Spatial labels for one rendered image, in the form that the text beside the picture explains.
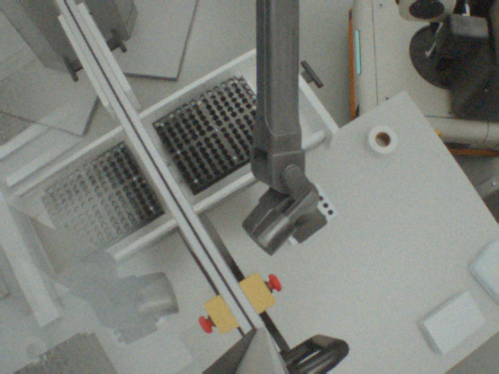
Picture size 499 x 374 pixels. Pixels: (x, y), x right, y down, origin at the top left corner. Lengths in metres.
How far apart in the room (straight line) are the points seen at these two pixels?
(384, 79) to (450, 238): 0.80
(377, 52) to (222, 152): 0.99
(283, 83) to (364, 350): 0.66
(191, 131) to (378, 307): 0.57
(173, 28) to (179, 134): 1.20
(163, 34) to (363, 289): 1.46
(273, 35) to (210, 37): 1.52
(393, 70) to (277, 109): 1.19
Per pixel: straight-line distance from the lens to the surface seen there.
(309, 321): 1.16
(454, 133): 1.90
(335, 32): 2.27
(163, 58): 2.19
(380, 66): 1.90
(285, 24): 0.74
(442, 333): 1.17
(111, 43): 1.22
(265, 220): 0.79
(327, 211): 1.15
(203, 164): 1.10
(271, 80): 0.74
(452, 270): 1.24
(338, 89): 2.14
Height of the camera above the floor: 1.92
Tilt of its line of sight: 75 degrees down
